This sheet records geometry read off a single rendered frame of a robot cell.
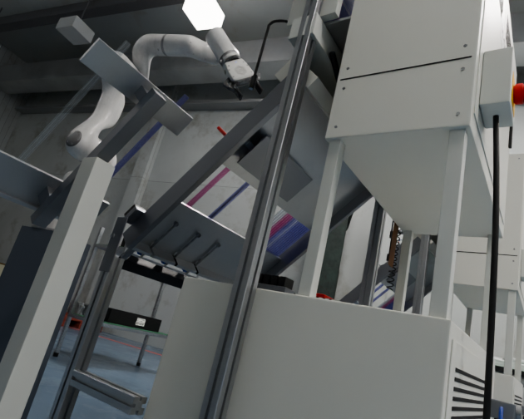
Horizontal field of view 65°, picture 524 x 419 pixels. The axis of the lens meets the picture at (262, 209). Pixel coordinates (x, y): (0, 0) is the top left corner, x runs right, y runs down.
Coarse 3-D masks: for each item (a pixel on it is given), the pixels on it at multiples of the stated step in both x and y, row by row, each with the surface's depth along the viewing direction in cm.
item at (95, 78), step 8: (120, 48) 99; (96, 80) 101; (88, 88) 102; (80, 96) 102; (72, 104) 102; (64, 112) 103; (56, 120) 103; (48, 128) 103; (40, 136) 104; (32, 144) 104; (24, 152) 104; (24, 160) 106
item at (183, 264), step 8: (136, 248) 128; (144, 248) 131; (152, 248) 135; (152, 256) 133; (160, 256) 135; (168, 256) 140; (176, 264) 142; (184, 264) 145; (192, 264) 150; (192, 272) 148; (200, 272) 151; (208, 272) 156; (216, 280) 158; (224, 280) 163; (232, 280) 169
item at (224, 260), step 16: (176, 208) 129; (192, 208) 133; (160, 224) 131; (192, 224) 137; (208, 224) 140; (144, 240) 132; (160, 240) 135; (176, 240) 139; (208, 240) 146; (224, 240) 150; (240, 240) 154; (192, 256) 148; (208, 256) 152; (224, 256) 156; (272, 256) 171; (224, 272) 163
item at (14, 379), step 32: (96, 160) 103; (96, 192) 103; (64, 224) 98; (64, 256) 96; (32, 288) 95; (64, 288) 97; (32, 320) 91; (32, 352) 91; (0, 384) 88; (32, 384) 91; (0, 416) 86
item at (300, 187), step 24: (312, 120) 128; (264, 144) 121; (312, 144) 135; (240, 168) 129; (288, 168) 133; (312, 168) 144; (288, 192) 141; (312, 192) 153; (336, 192) 159; (360, 192) 167; (312, 216) 163
